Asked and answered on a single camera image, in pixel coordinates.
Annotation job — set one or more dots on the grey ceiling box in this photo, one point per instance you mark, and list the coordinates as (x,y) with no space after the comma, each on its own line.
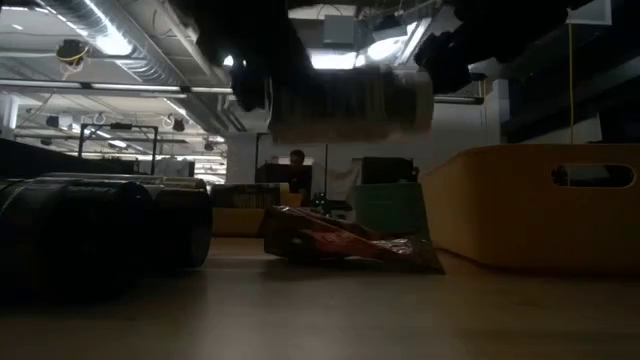
(339,30)

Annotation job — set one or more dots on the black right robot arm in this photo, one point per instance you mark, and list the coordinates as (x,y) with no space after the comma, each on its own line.
(510,25)

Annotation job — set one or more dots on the orange brown spice pouch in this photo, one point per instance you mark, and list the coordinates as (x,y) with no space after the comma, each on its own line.
(340,245)

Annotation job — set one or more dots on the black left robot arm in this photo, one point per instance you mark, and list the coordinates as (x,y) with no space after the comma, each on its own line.
(240,25)

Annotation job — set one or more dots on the silver spiral ceiling duct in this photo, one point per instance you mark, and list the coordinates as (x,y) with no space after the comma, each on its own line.
(150,45)

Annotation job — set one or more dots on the green label spice jar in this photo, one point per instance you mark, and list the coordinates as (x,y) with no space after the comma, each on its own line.
(75,240)

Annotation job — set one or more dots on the low black frame stand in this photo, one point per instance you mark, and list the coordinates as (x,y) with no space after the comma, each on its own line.
(117,127)

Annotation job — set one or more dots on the tall black frame stand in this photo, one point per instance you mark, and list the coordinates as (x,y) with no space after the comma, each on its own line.
(326,170)

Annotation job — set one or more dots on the person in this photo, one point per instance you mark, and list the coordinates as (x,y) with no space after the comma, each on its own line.
(298,160)

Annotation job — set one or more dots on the black monitor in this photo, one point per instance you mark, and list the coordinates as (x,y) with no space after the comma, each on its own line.
(387,171)

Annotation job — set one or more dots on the bagel sesame seasoning jar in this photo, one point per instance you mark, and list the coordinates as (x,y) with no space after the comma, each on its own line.
(350,107)

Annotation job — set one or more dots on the long ceiling light rail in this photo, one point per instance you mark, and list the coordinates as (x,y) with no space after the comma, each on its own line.
(125,87)

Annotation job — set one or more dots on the dark overhead beam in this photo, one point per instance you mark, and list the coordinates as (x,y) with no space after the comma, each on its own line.
(575,100)

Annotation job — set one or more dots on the large yellow plastic bin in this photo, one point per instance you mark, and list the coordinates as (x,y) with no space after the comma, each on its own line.
(500,225)

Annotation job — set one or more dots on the dark box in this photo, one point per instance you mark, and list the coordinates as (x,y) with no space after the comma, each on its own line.
(272,174)

